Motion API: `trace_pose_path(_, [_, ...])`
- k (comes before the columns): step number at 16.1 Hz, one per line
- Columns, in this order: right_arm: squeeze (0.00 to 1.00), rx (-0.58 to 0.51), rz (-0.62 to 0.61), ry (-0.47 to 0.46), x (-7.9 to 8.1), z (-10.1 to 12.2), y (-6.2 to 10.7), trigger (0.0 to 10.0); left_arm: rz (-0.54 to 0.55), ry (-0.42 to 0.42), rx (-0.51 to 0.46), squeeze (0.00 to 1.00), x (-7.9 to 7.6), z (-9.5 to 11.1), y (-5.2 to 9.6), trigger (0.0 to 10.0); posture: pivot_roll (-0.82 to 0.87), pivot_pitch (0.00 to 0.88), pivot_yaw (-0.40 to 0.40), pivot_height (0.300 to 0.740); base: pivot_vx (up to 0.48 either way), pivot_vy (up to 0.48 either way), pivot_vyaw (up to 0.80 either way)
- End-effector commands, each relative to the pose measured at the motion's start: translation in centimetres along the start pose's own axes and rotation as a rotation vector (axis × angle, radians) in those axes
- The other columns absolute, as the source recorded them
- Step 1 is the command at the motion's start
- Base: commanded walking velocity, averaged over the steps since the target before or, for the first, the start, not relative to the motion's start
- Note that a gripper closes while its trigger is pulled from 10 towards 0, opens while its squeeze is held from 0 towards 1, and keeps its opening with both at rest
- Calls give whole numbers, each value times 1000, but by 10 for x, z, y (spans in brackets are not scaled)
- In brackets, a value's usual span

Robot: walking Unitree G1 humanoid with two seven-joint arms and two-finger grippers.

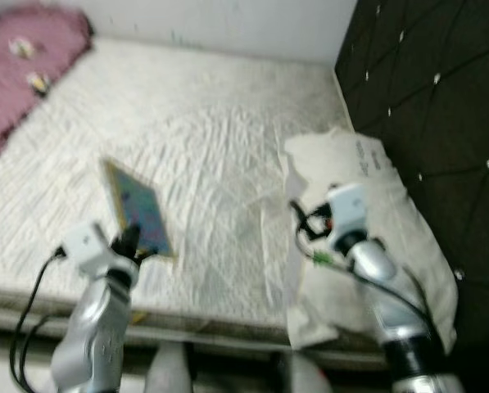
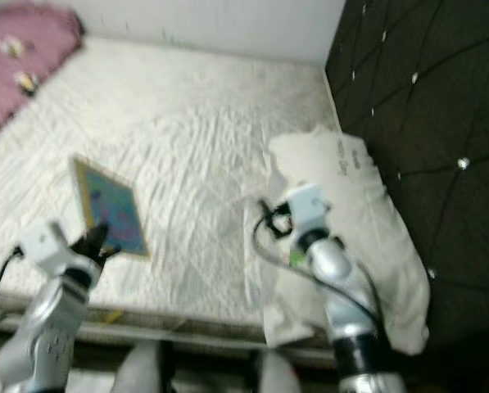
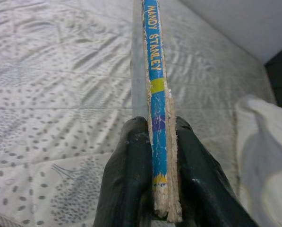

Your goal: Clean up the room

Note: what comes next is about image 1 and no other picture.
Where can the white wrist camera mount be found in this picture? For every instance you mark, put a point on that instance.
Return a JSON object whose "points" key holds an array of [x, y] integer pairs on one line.
{"points": [[87, 244], [346, 205]]}

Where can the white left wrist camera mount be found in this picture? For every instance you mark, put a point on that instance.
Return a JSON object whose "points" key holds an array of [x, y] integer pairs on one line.
{"points": [[87, 244]]}

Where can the beige printed pillow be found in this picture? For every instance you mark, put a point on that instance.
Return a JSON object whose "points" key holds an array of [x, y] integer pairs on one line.
{"points": [[342, 164]]}

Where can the silver robot leg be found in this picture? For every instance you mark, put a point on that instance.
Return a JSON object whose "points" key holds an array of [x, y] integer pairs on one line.
{"points": [[170, 372], [305, 377]]}

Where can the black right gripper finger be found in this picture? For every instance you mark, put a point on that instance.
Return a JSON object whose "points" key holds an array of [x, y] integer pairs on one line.
{"points": [[296, 208]]}

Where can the silver robot left leg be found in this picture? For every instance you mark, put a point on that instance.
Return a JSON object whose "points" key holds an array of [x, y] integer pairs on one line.
{"points": [[170, 372]]}

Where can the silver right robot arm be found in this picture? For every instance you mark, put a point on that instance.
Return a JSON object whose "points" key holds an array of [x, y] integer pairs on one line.
{"points": [[383, 278]]}

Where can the blue yellow picture book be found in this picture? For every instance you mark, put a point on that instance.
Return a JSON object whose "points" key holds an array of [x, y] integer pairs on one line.
{"points": [[138, 209]]}

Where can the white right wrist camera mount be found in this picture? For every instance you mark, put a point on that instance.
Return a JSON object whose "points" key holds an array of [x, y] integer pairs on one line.
{"points": [[346, 205]]}

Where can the white patterned mattress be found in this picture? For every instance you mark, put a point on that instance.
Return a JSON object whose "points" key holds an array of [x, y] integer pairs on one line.
{"points": [[211, 123]]}

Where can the purple cartoon print quilt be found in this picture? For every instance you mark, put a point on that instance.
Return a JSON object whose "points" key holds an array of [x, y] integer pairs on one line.
{"points": [[15, 82]]}

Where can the dark tufted headboard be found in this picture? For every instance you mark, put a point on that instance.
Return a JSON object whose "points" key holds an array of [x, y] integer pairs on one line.
{"points": [[441, 82]]}

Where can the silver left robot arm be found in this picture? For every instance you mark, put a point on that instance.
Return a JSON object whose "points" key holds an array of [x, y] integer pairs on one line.
{"points": [[97, 327]]}

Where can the dark bed base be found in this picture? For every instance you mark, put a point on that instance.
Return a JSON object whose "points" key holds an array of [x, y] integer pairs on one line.
{"points": [[228, 340]]}

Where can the silver robot right leg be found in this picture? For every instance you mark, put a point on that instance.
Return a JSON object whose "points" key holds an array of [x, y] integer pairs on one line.
{"points": [[305, 377]]}

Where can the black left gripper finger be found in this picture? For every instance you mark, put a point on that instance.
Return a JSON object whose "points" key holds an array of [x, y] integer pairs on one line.
{"points": [[146, 255], [132, 238]]}

